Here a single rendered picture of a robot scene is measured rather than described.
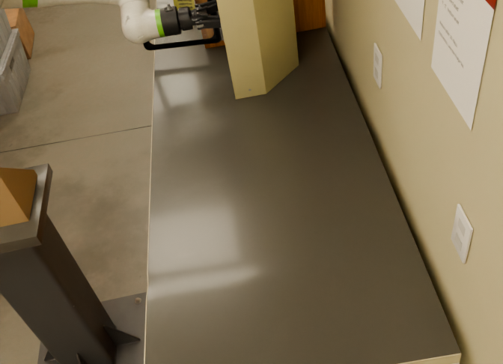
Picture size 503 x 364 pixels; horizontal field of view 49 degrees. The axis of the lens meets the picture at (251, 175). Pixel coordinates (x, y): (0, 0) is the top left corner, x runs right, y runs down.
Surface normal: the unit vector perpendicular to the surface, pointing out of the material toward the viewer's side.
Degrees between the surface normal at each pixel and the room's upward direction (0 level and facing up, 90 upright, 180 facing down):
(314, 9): 90
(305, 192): 0
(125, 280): 0
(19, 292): 90
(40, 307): 90
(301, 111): 0
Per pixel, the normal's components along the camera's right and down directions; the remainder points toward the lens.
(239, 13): 0.11, 0.69
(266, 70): 0.77, 0.37
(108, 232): -0.14, -0.70
